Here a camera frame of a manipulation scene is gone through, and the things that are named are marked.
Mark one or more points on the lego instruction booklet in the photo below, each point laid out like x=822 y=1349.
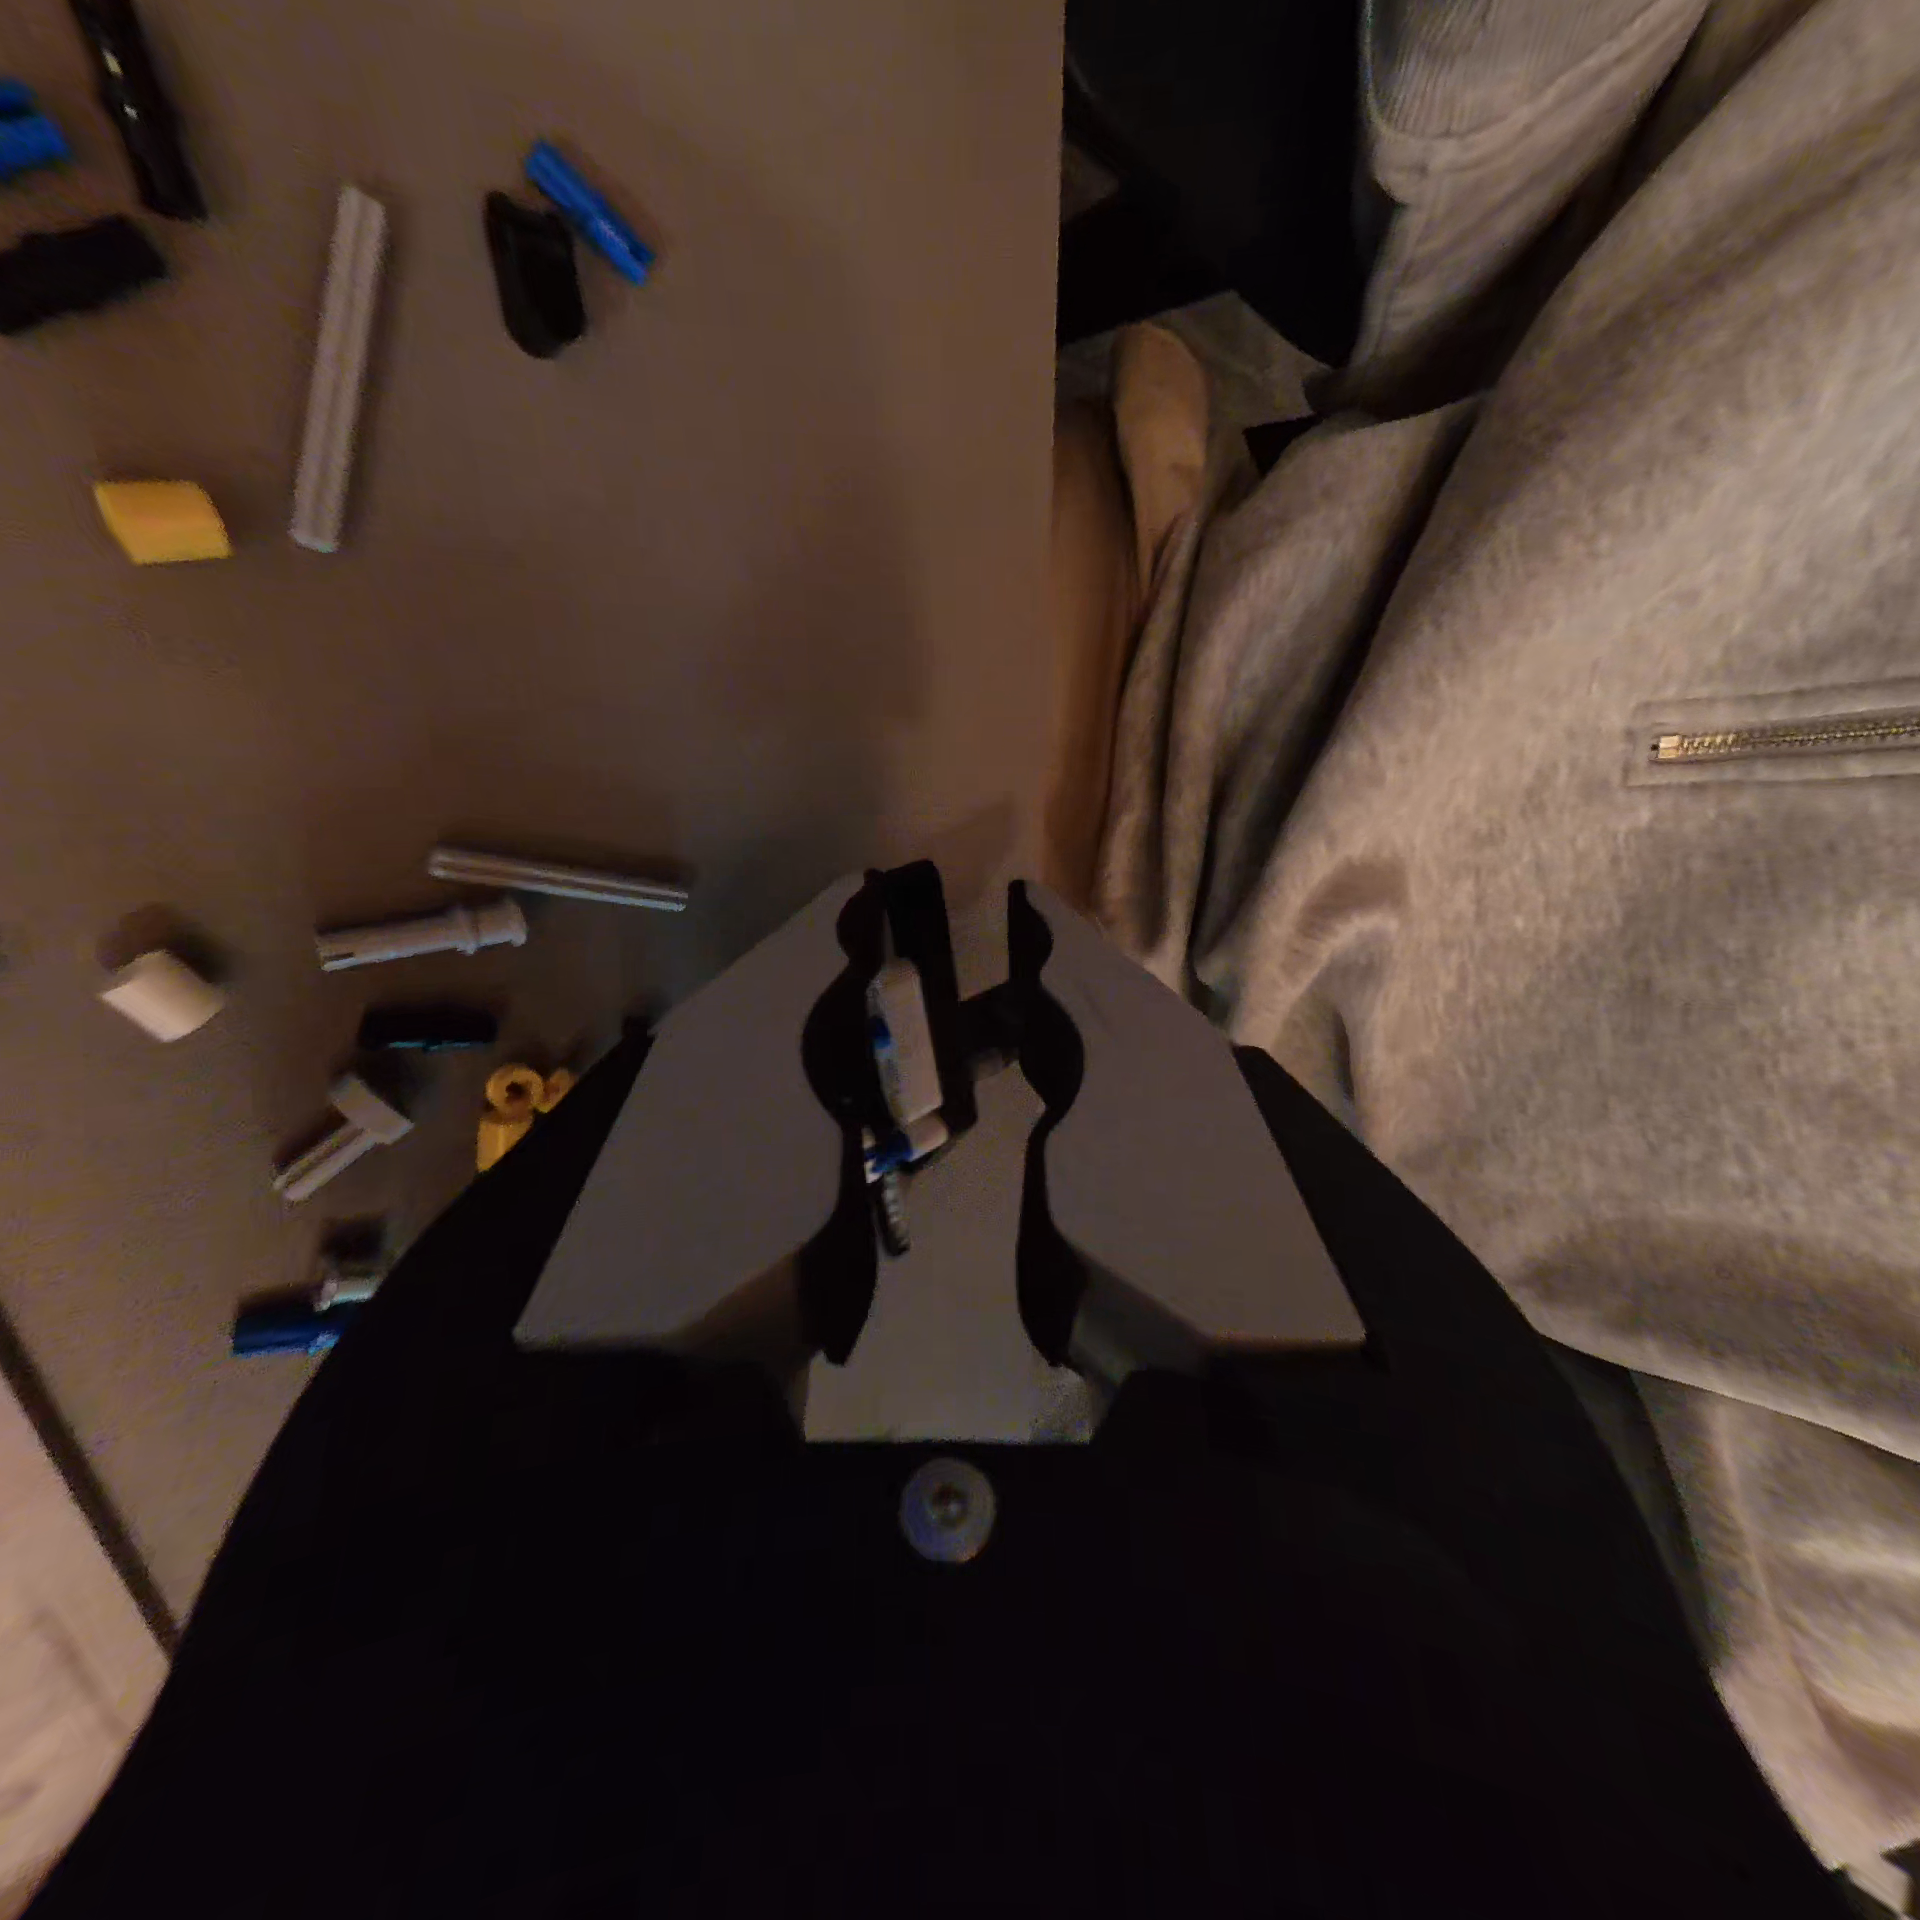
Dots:
x=54 y=1651

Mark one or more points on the black lego frame assembly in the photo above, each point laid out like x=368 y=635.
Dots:
x=916 y=1036

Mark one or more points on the grey lego connector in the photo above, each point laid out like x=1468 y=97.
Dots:
x=341 y=1141

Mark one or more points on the grey lego pin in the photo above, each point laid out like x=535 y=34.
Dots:
x=421 y=933

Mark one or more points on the blue lego pin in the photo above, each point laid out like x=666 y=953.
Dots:
x=589 y=211
x=24 y=136
x=284 y=1329

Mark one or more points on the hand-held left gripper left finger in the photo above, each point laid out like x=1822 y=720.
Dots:
x=690 y=1184

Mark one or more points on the black lego connector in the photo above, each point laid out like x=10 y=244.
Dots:
x=534 y=273

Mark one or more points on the grey lego axle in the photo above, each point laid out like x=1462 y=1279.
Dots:
x=341 y=369
x=558 y=877

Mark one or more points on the grey lego bush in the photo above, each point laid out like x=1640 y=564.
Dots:
x=349 y=1266

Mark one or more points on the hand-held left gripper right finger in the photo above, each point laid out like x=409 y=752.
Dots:
x=1201 y=1200

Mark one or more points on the yellow lego connector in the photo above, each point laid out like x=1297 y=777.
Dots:
x=510 y=1119

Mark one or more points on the yellow lego bush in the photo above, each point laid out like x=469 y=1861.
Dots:
x=162 y=521

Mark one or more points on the white lego bush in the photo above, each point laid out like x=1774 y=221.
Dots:
x=162 y=993

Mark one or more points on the black lego pin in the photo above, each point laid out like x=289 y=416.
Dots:
x=142 y=112
x=429 y=1029
x=76 y=273

